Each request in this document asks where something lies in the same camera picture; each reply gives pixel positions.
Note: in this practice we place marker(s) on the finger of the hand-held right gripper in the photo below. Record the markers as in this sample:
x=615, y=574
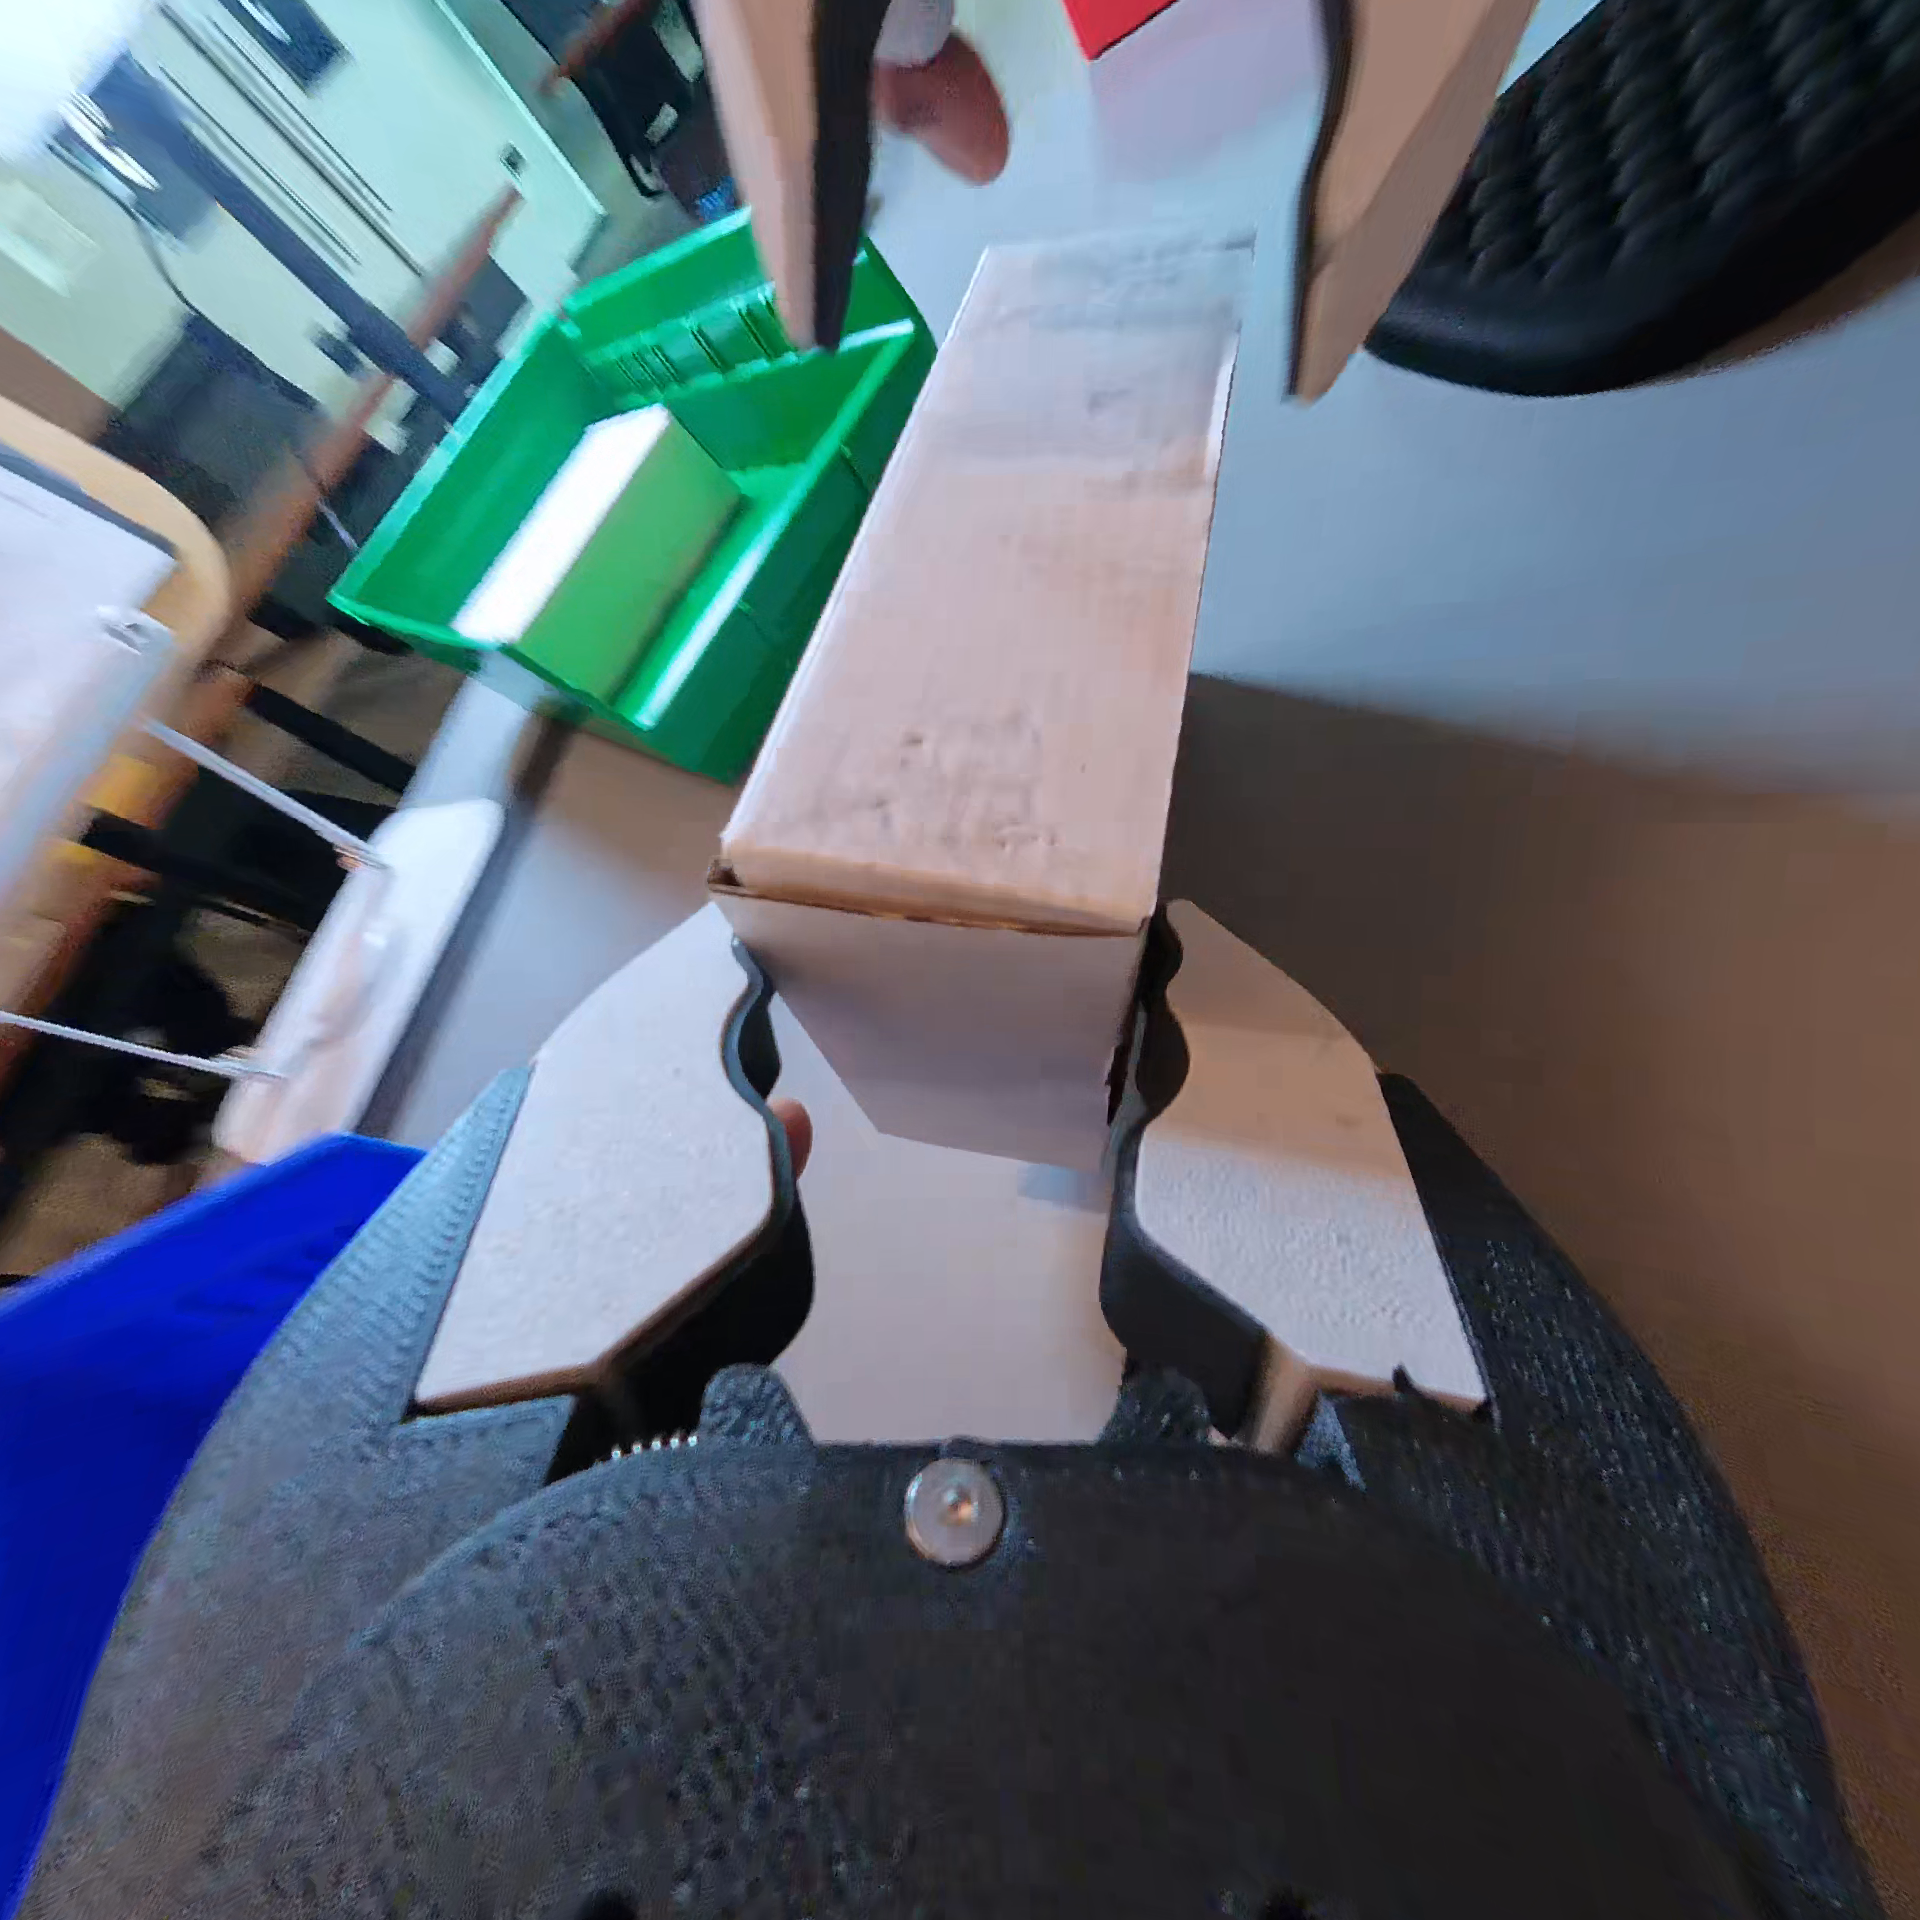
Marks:
x=758, y=121
x=1410, y=121

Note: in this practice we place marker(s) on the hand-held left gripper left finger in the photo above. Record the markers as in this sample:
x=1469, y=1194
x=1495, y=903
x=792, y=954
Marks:
x=615, y=1200

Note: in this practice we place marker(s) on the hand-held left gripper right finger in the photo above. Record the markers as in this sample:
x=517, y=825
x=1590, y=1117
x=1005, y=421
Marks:
x=1290, y=1200

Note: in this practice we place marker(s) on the green plastic bin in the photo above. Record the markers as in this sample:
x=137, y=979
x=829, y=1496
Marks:
x=676, y=646

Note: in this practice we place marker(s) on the white cardboard box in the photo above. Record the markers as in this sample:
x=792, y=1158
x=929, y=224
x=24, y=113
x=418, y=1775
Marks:
x=1005, y=601
x=570, y=524

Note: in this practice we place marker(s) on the blue plastic bin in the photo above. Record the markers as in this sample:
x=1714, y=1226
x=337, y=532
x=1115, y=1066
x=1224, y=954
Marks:
x=119, y=1426

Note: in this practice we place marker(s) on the person's left hand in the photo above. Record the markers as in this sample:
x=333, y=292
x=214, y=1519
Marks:
x=792, y=1141

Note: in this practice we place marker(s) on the black mesh armrest pad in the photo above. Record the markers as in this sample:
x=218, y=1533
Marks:
x=1651, y=195

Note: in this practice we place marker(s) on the red plastic bin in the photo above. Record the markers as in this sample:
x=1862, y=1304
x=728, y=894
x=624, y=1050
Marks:
x=1118, y=25

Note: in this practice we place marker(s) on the wooden document board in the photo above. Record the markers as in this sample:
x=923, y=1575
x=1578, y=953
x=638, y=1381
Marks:
x=201, y=601

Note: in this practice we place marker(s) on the printed instruction sheet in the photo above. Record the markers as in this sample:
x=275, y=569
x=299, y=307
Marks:
x=76, y=662

